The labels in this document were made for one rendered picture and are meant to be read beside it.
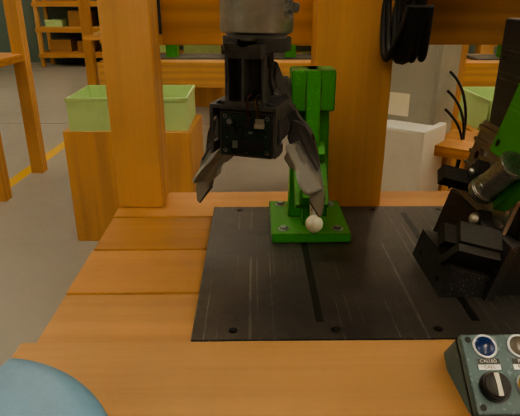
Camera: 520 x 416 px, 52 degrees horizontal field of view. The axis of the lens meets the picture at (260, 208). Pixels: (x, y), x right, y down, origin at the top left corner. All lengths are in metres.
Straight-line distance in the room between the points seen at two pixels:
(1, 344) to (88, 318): 1.63
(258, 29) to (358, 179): 0.58
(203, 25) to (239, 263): 0.49
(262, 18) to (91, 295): 0.47
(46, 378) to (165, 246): 0.66
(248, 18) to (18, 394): 0.39
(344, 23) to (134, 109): 0.41
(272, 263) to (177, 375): 0.27
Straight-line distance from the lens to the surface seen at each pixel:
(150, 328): 0.71
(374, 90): 1.03
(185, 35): 1.09
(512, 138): 0.79
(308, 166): 0.60
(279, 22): 0.55
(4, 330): 2.46
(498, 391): 0.57
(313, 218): 0.82
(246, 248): 0.85
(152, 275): 0.83
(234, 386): 0.58
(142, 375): 0.61
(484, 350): 0.59
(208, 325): 0.67
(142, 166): 1.06
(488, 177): 0.73
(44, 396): 0.27
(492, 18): 1.17
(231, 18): 0.55
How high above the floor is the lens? 1.28
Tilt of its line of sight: 22 degrees down
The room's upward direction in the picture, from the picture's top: straight up
